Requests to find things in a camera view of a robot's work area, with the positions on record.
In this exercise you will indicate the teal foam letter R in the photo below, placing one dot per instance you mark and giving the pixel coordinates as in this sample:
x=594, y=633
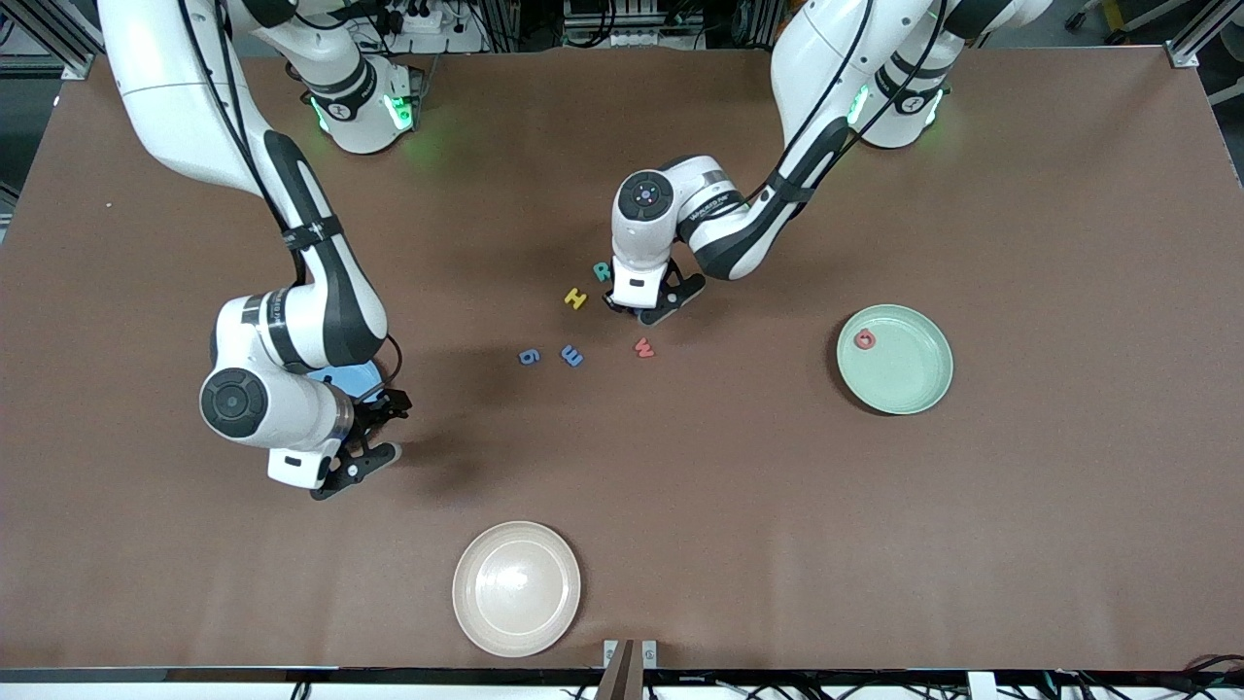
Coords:
x=600, y=272

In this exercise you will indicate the blue foam letter g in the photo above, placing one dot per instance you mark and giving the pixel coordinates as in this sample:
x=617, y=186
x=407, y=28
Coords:
x=525, y=356

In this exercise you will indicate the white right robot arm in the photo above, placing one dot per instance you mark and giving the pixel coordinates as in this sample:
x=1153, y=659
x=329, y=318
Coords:
x=175, y=97

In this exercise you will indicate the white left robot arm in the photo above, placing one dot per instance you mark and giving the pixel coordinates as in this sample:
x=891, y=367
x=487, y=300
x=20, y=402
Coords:
x=836, y=58

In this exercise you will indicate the yellow foam letter H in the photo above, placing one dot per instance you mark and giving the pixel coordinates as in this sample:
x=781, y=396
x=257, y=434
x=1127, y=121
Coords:
x=575, y=298

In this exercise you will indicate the blue plate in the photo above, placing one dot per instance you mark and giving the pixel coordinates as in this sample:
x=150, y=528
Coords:
x=355, y=381

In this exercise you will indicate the red foam small w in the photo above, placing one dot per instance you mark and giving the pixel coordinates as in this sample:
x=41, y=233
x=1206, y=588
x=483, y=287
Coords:
x=644, y=350

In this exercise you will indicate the blue foam letter m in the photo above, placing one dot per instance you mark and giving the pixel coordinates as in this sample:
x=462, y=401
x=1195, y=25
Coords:
x=571, y=356

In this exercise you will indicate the brown table cover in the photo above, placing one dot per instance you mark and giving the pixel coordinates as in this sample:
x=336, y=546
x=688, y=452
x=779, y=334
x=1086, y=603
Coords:
x=680, y=506

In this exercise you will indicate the beige plate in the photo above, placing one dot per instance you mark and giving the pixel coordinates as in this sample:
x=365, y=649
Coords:
x=516, y=588

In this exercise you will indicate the green plate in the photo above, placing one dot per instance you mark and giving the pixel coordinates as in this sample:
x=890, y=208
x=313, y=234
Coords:
x=904, y=369

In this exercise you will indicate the white power strip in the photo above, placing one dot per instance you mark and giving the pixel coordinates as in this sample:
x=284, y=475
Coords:
x=428, y=27

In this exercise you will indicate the metal bracket at table edge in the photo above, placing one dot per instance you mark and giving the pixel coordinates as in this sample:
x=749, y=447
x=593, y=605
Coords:
x=649, y=654

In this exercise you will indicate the aluminium frame post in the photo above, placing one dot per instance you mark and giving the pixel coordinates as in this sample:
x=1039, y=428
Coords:
x=73, y=58
x=1184, y=56

